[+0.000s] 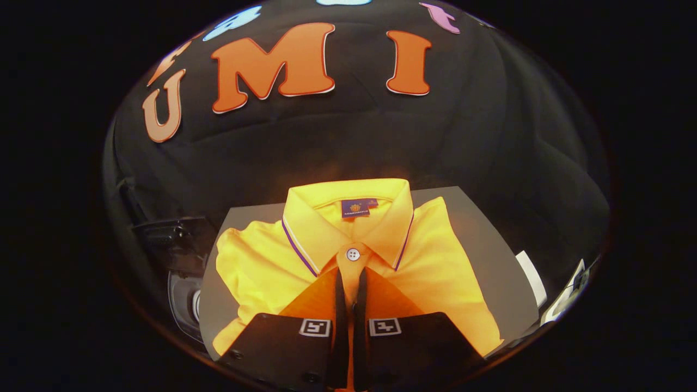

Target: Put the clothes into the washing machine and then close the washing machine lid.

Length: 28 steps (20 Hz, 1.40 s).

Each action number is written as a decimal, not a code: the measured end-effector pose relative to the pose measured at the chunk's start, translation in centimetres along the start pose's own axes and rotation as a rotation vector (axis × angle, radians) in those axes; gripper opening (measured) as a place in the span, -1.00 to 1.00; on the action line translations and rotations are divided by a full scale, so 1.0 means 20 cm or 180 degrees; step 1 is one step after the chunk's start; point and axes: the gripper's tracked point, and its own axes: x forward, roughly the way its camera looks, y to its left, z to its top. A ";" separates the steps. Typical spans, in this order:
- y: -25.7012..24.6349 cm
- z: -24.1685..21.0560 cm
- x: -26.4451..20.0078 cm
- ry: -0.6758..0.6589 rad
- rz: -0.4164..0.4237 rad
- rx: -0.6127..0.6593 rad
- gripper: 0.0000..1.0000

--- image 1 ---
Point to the black backdrop cloth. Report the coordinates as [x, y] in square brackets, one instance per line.
[490, 136]

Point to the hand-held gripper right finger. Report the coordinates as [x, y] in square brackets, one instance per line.
[360, 326]

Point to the white paper sheet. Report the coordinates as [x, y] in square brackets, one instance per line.
[532, 277]

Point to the yellow polo shirt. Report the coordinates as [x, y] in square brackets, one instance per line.
[435, 261]

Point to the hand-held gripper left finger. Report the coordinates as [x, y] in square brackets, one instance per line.
[341, 326]

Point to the dark glass washing machine lid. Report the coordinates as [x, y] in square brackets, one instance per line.
[174, 239]

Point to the white printed card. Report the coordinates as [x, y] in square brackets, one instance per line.
[566, 296]

